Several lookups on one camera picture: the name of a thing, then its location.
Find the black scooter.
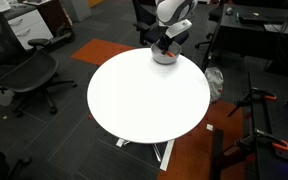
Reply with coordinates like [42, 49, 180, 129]
[45, 23, 76, 51]

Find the black keyboard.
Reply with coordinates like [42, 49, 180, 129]
[238, 13, 287, 25]

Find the black desk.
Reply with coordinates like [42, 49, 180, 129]
[200, 3, 288, 73]

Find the grey metal cabinet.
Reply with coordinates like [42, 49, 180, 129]
[60, 0, 92, 23]

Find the silver metal bowl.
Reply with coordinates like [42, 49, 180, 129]
[150, 41, 183, 66]

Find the black mesh office chair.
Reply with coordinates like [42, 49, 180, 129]
[0, 4, 79, 119]

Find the black clamp orange handle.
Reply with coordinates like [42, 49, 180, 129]
[233, 128, 288, 156]
[226, 86, 279, 119]

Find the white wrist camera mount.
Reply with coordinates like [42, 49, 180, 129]
[165, 18, 194, 39]

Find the orange marker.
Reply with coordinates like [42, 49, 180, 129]
[164, 50, 177, 58]

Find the white drawer cabinet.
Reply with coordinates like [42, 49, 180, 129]
[2, 3, 55, 51]

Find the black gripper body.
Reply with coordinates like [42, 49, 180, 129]
[157, 32, 175, 48]

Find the white table base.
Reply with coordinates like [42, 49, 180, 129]
[115, 136, 176, 173]

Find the black workbench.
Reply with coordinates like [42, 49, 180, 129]
[210, 71, 288, 180]

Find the dark brown wooden cabinet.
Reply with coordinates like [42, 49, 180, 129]
[35, 0, 74, 36]

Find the white plastic bag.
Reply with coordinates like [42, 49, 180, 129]
[204, 66, 225, 104]

